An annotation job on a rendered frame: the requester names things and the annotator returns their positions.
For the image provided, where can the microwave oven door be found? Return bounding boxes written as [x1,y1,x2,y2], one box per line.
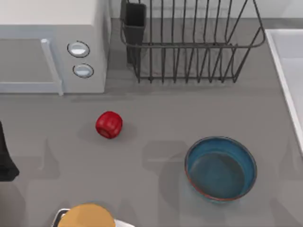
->
[0,38,64,96]

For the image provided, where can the microwave door handle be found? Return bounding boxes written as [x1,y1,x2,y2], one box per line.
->
[40,38,64,96]

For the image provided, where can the blue bowl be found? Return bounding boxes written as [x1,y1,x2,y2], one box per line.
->
[184,136,258,204]

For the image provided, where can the large microwave knob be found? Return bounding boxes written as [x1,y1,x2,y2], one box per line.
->
[67,40,90,58]

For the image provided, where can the dark grey cutlery holder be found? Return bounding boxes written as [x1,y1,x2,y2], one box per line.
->
[120,0,147,63]

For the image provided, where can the red apple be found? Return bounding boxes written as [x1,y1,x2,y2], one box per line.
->
[95,111,124,140]

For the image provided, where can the small microwave knob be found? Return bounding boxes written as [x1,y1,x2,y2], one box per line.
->
[72,63,95,79]

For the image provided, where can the dark wire dish rack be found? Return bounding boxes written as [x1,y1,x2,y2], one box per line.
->
[120,0,266,84]

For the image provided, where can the pale microwave oven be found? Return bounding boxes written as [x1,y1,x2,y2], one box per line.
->
[0,0,111,96]

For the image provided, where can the orange round lid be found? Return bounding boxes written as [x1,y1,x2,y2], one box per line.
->
[57,203,116,227]

